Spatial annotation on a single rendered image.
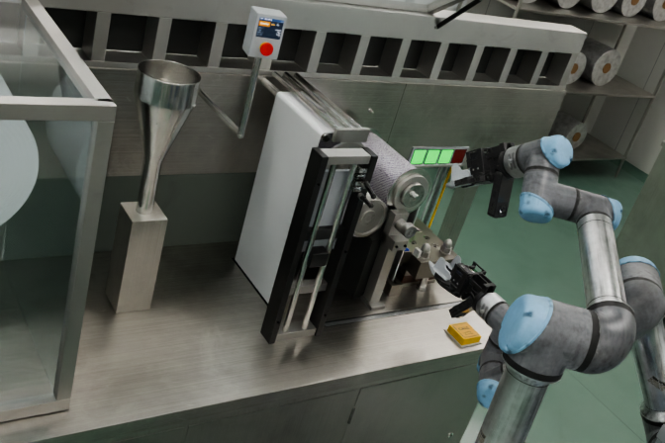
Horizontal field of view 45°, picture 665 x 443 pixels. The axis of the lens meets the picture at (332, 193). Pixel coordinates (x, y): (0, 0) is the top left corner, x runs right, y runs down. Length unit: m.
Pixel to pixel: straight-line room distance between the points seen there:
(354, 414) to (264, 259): 0.48
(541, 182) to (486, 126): 1.03
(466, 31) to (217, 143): 0.86
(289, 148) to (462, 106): 0.80
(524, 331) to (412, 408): 0.96
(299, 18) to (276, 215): 0.53
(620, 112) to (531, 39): 4.59
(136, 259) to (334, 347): 0.56
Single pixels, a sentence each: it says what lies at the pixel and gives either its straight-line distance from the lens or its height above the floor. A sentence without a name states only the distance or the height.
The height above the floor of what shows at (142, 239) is 1.12.
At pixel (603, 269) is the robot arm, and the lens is 1.70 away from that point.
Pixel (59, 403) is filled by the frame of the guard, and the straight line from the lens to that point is 1.82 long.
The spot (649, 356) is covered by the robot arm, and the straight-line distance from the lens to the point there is 2.12.
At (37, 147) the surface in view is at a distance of 1.46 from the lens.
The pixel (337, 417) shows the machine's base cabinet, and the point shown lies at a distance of 2.23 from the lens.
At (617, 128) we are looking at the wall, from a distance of 7.36.
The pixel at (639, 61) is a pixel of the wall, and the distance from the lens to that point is 7.27.
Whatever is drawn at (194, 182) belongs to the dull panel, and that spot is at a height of 1.11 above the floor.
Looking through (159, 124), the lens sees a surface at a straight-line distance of 1.83.
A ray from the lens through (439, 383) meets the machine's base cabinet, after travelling 2.41.
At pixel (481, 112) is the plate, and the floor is 1.35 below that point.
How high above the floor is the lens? 2.17
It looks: 26 degrees down
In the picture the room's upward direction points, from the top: 17 degrees clockwise
